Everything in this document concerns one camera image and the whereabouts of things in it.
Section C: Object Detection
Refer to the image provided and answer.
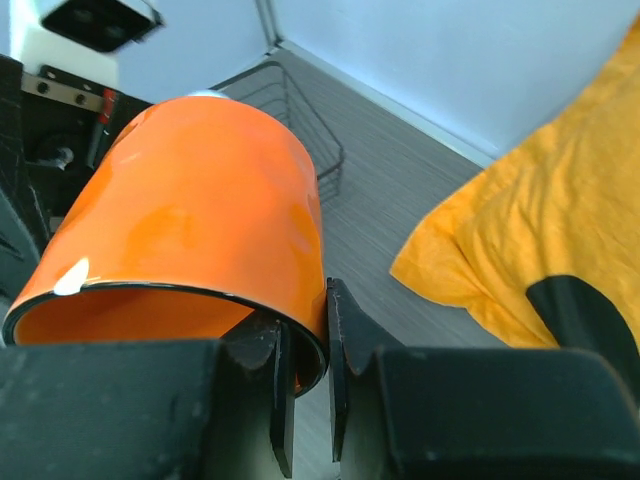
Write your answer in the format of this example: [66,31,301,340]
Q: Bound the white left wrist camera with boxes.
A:
[3,1,164,112]

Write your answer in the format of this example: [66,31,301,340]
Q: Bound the orange Mickey pillow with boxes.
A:
[389,9,640,396]

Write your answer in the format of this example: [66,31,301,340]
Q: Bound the orange mug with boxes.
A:
[2,95,327,394]

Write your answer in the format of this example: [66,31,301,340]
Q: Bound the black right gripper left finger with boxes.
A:
[1,314,295,479]

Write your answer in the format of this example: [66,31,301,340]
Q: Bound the black wire dish rack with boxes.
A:
[213,60,345,203]

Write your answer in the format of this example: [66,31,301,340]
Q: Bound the white ribbed bowl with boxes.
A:
[188,89,229,99]

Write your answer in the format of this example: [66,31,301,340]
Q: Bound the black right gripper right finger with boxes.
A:
[327,278,639,479]

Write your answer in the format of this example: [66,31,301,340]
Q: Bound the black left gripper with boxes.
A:
[1,56,150,300]

